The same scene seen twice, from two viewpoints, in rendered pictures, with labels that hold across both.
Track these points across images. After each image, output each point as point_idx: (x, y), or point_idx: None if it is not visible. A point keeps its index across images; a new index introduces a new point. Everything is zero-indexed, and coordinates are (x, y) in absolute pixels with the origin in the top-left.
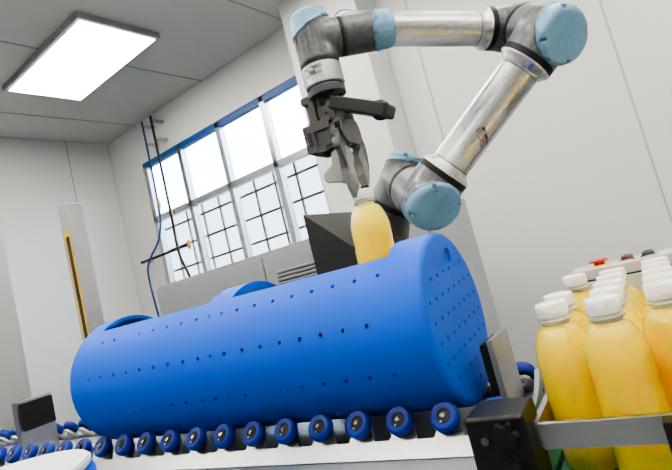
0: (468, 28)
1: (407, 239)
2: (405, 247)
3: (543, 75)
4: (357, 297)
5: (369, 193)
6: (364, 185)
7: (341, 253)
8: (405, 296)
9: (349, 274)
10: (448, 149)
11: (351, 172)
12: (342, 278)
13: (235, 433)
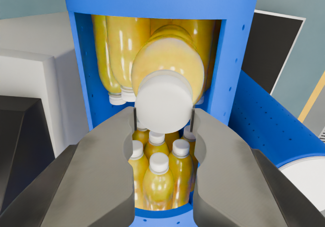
0: None
1: (176, 0)
2: None
3: None
4: (244, 50)
5: (179, 80)
6: (133, 121)
7: (19, 188)
8: None
9: (228, 72)
10: None
11: (234, 132)
12: (228, 79)
13: None
